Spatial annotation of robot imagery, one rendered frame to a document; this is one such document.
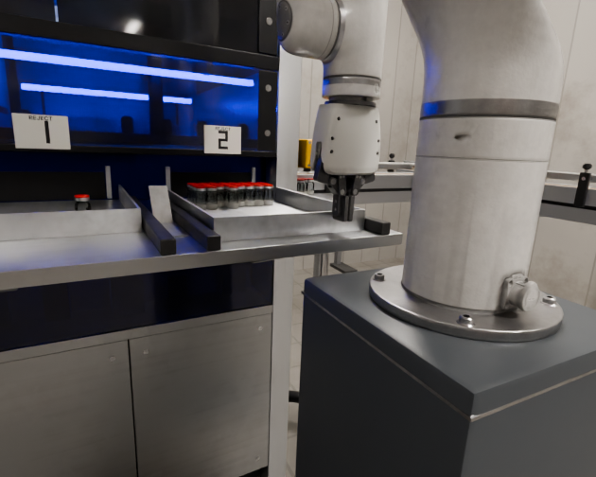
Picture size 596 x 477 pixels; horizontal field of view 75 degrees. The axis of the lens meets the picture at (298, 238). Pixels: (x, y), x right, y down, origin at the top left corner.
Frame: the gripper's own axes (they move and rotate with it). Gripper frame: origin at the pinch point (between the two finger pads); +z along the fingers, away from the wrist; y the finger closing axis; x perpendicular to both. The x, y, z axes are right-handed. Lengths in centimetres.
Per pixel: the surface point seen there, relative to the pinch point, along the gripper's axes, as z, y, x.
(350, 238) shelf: 4.5, -0.2, 2.2
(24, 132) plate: -9, 44, -38
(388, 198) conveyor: 7, -53, -49
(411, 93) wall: -57, -221, -218
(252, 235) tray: 3.8, 14.3, -1.9
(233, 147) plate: -8.1, 4.6, -37.7
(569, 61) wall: -69, -248, -106
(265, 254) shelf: 5.5, 14.1, 2.2
